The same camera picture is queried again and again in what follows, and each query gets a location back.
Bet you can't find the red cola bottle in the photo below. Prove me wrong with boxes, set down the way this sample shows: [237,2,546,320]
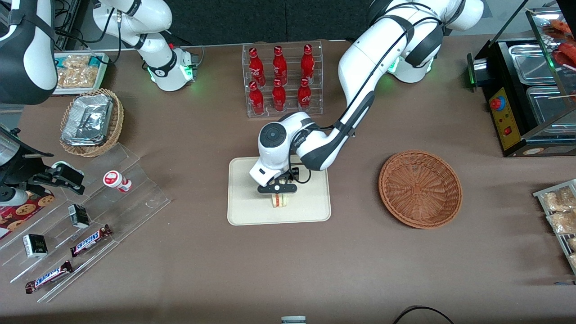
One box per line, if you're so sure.
[249,47,266,87]
[272,79,287,112]
[249,81,265,115]
[273,46,288,86]
[301,44,315,81]
[297,78,312,113]

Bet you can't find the clear bag of crackers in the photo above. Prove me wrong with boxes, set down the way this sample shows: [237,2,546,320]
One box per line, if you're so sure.
[547,211,576,234]
[542,187,576,212]

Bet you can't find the stack of foil trays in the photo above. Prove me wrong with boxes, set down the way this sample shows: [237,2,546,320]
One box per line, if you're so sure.
[61,94,114,147]

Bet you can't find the clear acrylic stepped display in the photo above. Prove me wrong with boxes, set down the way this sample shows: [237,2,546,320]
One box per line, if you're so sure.
[0,143,171,303]

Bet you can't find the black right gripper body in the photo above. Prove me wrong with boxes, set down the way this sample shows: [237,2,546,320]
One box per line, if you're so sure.
[16,155,54,186]

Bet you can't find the steel food pan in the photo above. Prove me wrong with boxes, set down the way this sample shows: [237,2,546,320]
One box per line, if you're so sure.
[526,85,576,130]
[508,43,558,86]

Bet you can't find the small white red-capped bottle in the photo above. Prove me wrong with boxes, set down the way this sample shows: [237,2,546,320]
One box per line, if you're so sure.
[103,170,132,193]

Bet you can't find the round brown wicker basket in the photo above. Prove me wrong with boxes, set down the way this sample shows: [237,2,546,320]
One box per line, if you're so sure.
[378,150,463,230]

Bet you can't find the light tan wicker basket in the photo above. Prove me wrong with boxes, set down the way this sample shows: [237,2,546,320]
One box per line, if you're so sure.
[59,88,124,158]

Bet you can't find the brown Snickers bar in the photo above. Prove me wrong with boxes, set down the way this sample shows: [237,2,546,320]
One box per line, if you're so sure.
[25,260,73,294]
[70,224,113,257]

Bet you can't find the clear bag of snacks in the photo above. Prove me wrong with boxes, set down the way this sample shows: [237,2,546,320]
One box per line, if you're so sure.
[58,67,100,89]
[63,55,91,69]

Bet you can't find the red cookie box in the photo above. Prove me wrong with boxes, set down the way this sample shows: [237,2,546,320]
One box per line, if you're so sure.
[0,191,55,239]

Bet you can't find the small black carton box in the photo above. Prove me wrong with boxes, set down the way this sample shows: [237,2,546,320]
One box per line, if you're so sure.
[22,234,48,258]
[68,204,90,229]

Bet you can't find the white tray with snacks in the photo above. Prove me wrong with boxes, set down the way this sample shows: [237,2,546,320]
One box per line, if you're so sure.
[53,52,111,96]

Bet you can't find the tray of packaged snacks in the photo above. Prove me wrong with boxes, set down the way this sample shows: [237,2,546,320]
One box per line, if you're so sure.
[533,179,576,275]

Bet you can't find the cream plastic tray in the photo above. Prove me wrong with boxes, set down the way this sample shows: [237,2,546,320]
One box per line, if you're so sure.
[227,156,332,226]

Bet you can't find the black floor cable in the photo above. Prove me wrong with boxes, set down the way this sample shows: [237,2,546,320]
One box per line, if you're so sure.
[392,306,455,324]

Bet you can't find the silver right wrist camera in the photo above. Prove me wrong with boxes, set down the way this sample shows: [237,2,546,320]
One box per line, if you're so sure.
[0,187,28,207]

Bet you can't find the black food warmer appliance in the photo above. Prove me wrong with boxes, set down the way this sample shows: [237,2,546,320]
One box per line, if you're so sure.
[467,0,576,158]

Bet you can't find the clear acrylic bottle rack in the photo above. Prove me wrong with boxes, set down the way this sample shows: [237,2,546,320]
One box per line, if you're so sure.
[242,40,324,118]

